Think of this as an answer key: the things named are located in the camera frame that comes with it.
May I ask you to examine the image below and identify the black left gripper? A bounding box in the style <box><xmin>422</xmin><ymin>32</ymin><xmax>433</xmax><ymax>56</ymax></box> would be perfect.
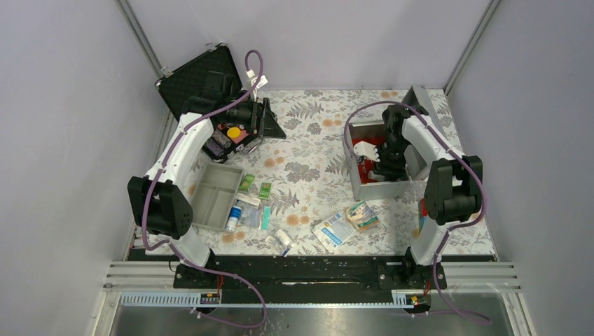
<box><xmin>222</xmin><ymin>96</ymin><xmax>286</xmax><ymax>139</ymax></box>

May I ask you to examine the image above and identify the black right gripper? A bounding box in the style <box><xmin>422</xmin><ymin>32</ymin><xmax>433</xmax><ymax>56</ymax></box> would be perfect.
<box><xmin>368</xmin><ymin>135</ymin><xmax>410</xmax><ymax>183</ymax></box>

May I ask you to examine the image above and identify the red first aid pouch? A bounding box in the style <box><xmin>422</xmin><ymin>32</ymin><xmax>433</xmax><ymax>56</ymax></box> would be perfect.
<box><xmin>352</xmin><ymin>136</ymin><xmax>385</xmax><ymax>184</ymax></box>

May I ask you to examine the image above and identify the bandage roll packet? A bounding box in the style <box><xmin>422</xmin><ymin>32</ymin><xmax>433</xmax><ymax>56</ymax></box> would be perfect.
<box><xmin>345</xmin><ymin>202</ymin><xmax>380</xmax><ymax>231</ymax></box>

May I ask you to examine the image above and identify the grey metal box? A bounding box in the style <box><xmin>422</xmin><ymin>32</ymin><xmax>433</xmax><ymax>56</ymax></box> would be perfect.
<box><xmin>342</xmin><ymin>85</ymin><xmax>442</xmax><ymax>202</ymax></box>

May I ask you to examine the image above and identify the blue white gauze packet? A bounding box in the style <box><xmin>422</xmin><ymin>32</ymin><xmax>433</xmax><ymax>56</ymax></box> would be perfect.
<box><xmin>312</xmin><ymin>213</ymin><xmax>356</xmax><ymax>253</ymax></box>

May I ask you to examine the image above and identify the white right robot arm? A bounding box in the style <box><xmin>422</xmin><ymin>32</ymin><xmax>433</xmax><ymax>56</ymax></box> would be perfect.
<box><xmin>343</xmin><ymin>101</ymin><xmax>486</xmax><ymax>288</ymax></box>

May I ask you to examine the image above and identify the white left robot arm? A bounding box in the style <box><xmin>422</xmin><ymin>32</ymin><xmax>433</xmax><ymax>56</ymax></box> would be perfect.
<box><xmin>127</xmin><ymin>91</ymin><xmax>273</xmax><ymax>288</ymax></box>

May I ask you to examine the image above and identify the black poker chip case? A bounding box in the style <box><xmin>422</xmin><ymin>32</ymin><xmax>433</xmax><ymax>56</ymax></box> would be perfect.
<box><xmin>155</xmin><ymin>43</ymin><xmax>286</xmax><ymax>163</ymax></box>

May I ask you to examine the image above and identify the red blue box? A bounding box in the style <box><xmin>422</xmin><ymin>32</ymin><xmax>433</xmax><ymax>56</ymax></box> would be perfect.
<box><xmin>417</xmin><ymin>199</ymin><xmax>427</xmax><ymax>233</ymax></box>

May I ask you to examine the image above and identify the green sachet upper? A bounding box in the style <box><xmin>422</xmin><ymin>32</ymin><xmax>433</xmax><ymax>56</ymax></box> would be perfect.
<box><xmin>239</xmin><ymin>174</ymin><xmax>256</xmax><ymax>192</ymax></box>

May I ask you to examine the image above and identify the green sachet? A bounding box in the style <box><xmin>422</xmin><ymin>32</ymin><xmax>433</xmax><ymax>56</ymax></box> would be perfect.
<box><xmin>258</xmin><ymin>182</ymin><xmax>272</xmax><ymax>200</ymax></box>
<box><xmin>239</xmin><ymin>174</ymin><xmax>256</xmax><ymax>192</ymax></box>

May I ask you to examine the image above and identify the grey plastic tray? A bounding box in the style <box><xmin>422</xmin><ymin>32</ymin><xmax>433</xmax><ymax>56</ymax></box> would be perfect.
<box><xmin>191</xmin><ymin>162</ymin><xmax>244</xmax><ymax>232</ymax></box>

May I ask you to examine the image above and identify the green sachet lower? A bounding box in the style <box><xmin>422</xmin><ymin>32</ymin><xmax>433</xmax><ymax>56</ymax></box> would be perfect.
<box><xmin>258</xmin><ymin>182</ymin><xmax>272</xmax><ymax>200</ymax></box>

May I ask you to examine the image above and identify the floral table mat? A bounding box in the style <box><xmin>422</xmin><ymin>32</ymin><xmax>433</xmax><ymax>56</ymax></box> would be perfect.
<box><xmin>146</xmin><ymin>89</ymin><xmax>497</xmax><ymax>257</ymax></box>

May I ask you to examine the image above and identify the white blue-label bottle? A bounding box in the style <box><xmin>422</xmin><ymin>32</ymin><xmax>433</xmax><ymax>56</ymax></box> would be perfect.
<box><xmin>224</xmin><ymin>206</ymin><xmax>242</xmax><ymax>232</ymax></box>

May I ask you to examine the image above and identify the teal strip packet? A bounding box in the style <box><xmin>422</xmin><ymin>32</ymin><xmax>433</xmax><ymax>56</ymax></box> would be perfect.
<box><xmin>260</xmin><ymin>206</ymin><xmax>271</xmax><ymax>230</ymax></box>

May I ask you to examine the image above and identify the white bandage roll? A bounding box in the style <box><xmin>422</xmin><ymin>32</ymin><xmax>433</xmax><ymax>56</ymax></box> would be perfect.
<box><xmin>274</xmin><ymin>229</ymin><xmax>293</xmax><ymax>249</ymax></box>

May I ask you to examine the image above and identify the clear syringe packet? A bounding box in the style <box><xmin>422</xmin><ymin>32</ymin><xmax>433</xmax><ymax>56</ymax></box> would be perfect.
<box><xmin>264</xmin><ymin>236</ymin><xmax>296</xmax><ymax>258</ymax></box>

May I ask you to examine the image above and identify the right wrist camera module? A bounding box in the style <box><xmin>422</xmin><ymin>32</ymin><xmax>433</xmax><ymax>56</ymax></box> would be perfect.
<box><xmin>353</xmin><ymin>141</ymin><xmax>380</xmax><ymax>162</ymax></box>

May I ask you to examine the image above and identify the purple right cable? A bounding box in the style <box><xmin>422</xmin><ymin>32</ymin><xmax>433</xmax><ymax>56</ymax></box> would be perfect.
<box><xmin>343</xmin><ymin>100</ymin><xmax>494</xmax><ymax>326</ymax></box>

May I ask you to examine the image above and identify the purple cable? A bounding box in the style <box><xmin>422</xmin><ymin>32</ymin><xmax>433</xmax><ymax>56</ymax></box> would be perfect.
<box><xmin>343</xmin><ymin>100</ymin><xmax>494</xmax><ymax>326</ymax></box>
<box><xmin>140</xmin><ymin>49</ymin><xmax>270</xmax><ymax>330</ymax></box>

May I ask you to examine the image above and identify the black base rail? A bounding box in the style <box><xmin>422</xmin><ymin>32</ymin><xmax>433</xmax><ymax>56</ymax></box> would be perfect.
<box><xmin>173</xmin><ymin>255</ymin><xmax>448</xmax><ymax>305</ymax></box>

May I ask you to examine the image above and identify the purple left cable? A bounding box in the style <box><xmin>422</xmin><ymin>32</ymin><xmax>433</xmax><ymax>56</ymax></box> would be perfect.
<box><xmin>140</xmin><ymin>49</ymin><xmax>270</xmax><ymax>330</ymax></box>

